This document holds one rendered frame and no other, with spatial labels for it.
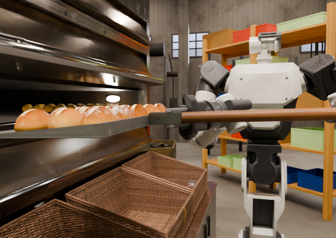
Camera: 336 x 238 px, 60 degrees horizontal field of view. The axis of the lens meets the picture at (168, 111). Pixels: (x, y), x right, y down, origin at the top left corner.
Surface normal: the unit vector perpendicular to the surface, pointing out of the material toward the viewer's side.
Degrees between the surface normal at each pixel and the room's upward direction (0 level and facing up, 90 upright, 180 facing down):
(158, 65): 64
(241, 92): 91
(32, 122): 68
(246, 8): 90
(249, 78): 91
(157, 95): 93
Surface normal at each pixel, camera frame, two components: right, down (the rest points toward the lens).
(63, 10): 0.96, 0.01
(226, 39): -0.80, 0.02
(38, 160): 0.91, -0.33
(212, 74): -0.16, -0.34
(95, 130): -0.26, 0.04
